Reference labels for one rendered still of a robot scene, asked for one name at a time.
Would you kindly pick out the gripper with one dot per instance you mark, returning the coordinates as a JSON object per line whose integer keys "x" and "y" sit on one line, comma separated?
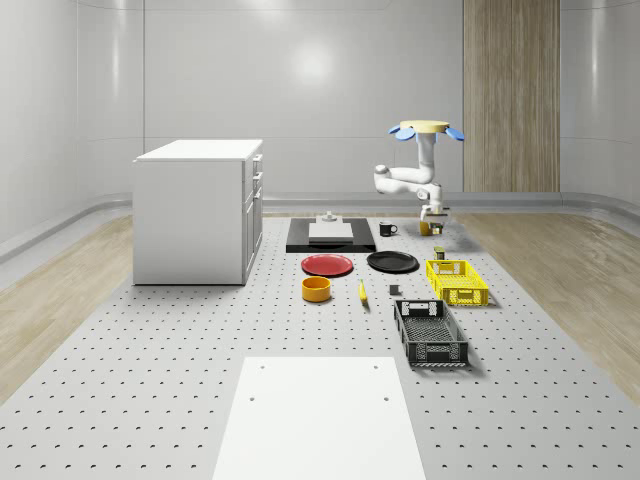
{"x": 434, "y": 210}

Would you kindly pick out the puzzle cube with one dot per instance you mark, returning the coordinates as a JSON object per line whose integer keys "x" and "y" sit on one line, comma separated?
{"x": 437, "y": 229}

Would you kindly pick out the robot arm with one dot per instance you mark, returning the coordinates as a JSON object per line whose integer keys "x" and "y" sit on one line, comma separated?
{"x": 426, "y": 160}

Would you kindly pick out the yellow mug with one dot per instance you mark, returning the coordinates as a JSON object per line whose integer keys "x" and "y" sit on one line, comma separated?
{"x": 424, "y": 228}

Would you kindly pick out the flat-sided can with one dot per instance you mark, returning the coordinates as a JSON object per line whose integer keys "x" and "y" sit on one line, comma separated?
{"x": 439, "y": 253}

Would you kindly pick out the black mug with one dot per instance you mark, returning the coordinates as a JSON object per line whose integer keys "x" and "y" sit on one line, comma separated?
{"x": 386, "y": 229}

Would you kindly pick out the black plate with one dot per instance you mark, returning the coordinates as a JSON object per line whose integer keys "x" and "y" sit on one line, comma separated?
{"x": 392, "y": 261}

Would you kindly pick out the yellow basket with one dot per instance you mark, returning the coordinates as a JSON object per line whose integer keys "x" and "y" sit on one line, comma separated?
{"x": 457, "y": 282}

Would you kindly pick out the banana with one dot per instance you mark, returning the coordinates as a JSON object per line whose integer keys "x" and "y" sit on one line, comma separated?
{"x": 363, "y": 293}

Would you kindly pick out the red plate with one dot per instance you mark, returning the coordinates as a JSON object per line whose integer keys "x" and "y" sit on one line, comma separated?
{"x": 327, "y": 264}

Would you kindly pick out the dark grey basket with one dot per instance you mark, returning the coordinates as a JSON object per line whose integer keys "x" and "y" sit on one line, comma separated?
{"x": 430, "y": 332}

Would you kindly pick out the black stove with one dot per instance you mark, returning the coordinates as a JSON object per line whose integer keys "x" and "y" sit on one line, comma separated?
{"x": 300, "y": 240}

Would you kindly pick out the yellow bowl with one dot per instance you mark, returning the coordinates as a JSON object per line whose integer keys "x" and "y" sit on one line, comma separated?
{"x": 316, "y": 289}

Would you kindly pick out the white board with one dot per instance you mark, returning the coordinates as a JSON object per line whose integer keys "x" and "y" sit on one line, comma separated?
{"x": 320, "y": 420}

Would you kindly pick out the white cabinet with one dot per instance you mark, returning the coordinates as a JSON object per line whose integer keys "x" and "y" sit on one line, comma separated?
{"x": 190, "y": 220}

